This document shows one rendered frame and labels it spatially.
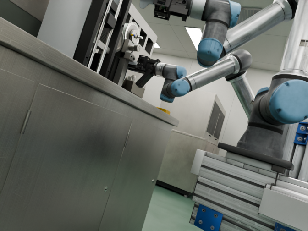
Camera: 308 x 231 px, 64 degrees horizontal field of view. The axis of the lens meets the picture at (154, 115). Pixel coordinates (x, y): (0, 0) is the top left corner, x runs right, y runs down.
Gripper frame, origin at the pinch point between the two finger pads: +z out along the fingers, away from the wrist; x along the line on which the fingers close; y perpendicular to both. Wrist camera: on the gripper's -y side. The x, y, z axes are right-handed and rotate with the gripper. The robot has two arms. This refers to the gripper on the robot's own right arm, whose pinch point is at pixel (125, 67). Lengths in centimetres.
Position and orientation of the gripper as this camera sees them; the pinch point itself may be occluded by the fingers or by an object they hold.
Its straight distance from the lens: 142.7
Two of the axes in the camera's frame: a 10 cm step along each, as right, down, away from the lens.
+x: -3.7, -1.8, -9.1
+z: -8.8, -2.4, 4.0
